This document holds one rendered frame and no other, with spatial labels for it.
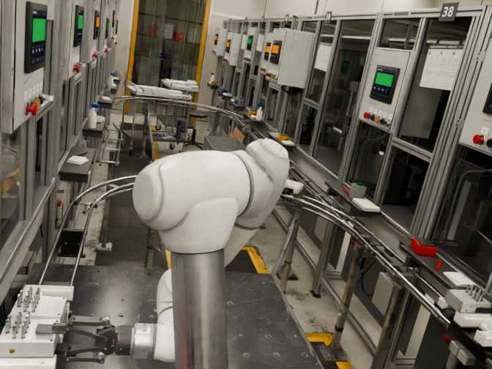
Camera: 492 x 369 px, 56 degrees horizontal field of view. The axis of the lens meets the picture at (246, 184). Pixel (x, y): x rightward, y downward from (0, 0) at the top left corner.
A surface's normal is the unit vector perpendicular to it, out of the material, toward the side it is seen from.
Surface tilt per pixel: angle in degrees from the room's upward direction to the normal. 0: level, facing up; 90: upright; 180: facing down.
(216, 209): 78
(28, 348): 90
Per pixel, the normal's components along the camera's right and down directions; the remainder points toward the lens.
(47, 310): 0.17, -0.94
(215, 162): 0.40, -0.72
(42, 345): 0.22, 0.32
